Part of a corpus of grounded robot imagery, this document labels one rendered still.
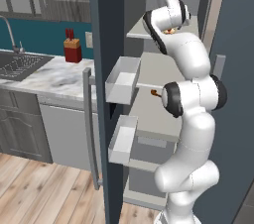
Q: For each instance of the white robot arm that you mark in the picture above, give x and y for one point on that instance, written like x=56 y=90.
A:
x=191 y=125

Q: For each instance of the large white door bin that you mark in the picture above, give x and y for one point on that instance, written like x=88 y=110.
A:
x=123 y=81

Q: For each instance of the small white door bin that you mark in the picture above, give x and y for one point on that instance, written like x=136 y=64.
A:
x=123 y=140

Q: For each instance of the orange and white food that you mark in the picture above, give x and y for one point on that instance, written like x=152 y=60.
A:
x=169 y=31

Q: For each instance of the dark blue-grey fridge door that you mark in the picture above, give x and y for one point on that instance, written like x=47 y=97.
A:
x=107 y=20
x=236 y=69

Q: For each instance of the grey fridge body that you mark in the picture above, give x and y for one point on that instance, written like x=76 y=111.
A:
x=152 y=66

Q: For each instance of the grey fridge drawer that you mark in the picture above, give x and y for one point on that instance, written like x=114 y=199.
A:
x=150 y=150

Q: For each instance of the red knife block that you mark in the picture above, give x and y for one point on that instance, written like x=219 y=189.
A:
x=72 y=51

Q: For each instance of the pale grey dishwasher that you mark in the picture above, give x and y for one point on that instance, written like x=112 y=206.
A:
x=64 y=135

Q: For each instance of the grey base cupboard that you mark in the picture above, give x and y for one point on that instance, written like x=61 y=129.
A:
x=20 y=125

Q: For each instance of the dark grey sink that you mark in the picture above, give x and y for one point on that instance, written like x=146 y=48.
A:
x=20 y=64

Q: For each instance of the curved grey tap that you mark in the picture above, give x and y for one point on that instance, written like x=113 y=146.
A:
x=10 y=33

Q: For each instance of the white wall socket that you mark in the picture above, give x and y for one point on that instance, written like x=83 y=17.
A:
x=89 y=39

